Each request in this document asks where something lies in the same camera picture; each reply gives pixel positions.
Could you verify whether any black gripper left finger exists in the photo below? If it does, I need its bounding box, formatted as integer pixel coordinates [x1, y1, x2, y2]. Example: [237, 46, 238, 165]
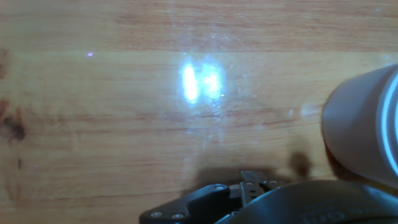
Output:
[139, 170, 264, 224]

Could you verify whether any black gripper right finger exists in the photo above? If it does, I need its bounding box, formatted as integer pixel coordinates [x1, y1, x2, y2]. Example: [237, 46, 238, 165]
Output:
[253, 170, 285, 191]

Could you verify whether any white round trash can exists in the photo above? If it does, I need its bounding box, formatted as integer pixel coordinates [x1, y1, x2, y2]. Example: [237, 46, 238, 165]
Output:
[320, 63, 398, 189]

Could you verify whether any glossy wooden board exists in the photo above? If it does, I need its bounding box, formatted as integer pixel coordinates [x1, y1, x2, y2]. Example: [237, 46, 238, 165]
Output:
[0, 0, 398, 224]

